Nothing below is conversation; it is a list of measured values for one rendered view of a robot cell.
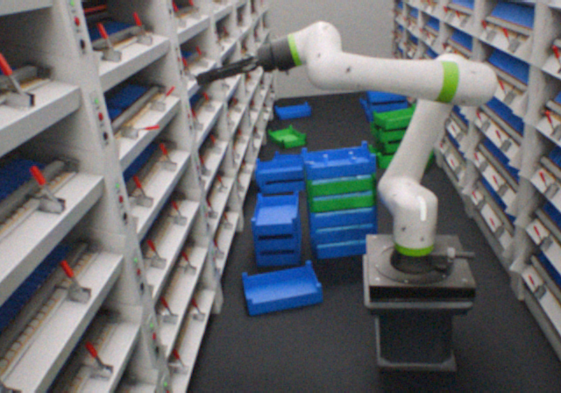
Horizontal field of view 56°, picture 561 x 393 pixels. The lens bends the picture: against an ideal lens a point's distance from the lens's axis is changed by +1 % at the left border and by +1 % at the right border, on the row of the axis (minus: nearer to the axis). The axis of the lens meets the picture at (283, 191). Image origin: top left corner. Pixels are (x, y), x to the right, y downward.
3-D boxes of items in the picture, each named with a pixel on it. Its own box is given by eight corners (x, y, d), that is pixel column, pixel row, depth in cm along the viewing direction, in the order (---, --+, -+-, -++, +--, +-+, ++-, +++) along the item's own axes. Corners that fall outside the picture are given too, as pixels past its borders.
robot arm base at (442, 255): (471, 253, 173) (472, 238, 171) (475, 279, 160) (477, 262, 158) (390, 248, 179) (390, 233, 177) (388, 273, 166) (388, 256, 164)
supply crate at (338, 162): (366, 157, 246) (365, 140, 243) (375, 172, 228) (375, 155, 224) (302, 164, 246) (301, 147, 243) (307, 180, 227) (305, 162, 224)
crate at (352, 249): (369, 232, 262) (368, 217, 259) (378, 252, 244) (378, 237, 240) (309, 239, 262) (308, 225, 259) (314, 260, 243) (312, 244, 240)
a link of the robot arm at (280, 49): (287, 30, 153) (286, 34, 145) (299, 68, 158) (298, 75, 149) (268, 36, 154) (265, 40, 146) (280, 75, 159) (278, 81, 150)
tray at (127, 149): (179, 110, 179) (182, 82, 175) (117, 178, 124) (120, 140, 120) (120, 96, 178) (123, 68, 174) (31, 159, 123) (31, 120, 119)
